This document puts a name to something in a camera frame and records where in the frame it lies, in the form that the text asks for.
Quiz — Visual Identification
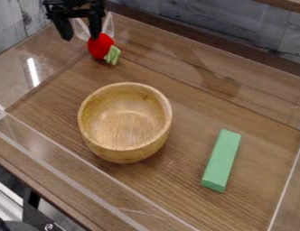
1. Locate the round wooden bowl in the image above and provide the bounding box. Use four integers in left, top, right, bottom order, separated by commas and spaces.
78, 82, 173, 164

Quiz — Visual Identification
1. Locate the red plush fruit green leaf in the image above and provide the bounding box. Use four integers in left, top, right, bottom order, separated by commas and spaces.
87, 32, 121, 65

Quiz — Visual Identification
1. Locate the black cable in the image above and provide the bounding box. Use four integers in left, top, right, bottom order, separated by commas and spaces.
0, 215, 11, 231

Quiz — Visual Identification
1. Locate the black metal table leg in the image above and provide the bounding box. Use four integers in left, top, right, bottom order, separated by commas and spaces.
20, 188, 78, 231

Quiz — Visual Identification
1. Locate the green rectangular block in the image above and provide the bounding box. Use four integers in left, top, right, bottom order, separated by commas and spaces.
201, 129, 242, 192

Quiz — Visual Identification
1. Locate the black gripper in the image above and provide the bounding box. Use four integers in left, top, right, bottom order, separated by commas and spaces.
43, 0, 106, 42

